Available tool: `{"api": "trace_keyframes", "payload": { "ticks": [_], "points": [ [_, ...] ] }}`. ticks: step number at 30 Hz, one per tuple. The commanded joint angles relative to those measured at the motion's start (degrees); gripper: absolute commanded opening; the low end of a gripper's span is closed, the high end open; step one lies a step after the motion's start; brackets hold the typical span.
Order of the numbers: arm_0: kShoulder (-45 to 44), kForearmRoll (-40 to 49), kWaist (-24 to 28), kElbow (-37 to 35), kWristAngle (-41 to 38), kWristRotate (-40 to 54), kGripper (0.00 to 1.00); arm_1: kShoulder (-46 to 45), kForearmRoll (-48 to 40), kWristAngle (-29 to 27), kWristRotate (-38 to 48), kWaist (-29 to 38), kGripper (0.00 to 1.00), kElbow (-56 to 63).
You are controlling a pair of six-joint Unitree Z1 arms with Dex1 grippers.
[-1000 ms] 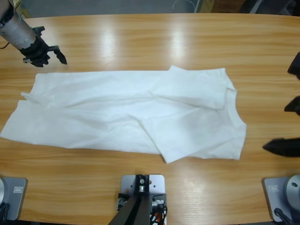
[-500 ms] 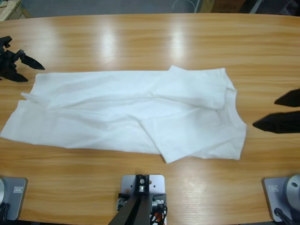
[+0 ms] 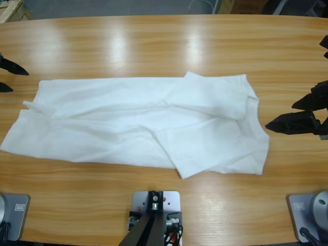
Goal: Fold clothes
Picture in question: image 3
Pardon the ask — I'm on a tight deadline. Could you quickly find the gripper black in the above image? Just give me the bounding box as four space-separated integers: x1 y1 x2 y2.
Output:
265 79 328 140

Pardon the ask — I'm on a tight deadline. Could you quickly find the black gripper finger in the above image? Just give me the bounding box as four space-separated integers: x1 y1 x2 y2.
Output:
0 55 30 76
0 81 14 93

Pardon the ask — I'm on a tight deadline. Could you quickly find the white t-shirt with small print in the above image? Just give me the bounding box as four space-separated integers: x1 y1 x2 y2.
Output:
0 70 271 180

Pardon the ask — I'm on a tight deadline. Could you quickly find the wooden pallet stack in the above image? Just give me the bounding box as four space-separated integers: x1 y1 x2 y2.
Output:
0 0 33 24

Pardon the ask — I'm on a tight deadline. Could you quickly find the black background equipment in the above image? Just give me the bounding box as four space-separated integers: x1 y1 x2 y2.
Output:
263 0 328 17

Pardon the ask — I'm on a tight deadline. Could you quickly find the brown cardboard box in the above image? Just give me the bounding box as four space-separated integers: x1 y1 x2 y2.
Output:
219 0 266 15

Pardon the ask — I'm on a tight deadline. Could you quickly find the black clamp with silver connector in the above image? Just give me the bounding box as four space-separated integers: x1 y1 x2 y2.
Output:
165 211 183 229
128 210 141 230

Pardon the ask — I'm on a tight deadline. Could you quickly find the white grey mounting plate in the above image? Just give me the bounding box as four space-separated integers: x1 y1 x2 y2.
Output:
132 190 183 246

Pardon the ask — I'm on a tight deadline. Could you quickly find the wrist black camera bracket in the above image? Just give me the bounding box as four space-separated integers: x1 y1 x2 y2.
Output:
319 34 328 60

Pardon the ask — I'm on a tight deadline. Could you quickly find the arm grey base plate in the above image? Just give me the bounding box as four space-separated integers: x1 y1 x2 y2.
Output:
286 190 328 243
0 193 31 242

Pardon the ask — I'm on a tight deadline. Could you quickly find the base black cable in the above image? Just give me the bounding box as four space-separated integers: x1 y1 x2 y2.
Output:
299 227 322 246
0 221 11 242

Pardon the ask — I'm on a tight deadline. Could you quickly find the orange cable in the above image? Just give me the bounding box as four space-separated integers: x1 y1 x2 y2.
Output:
163 229 184 246

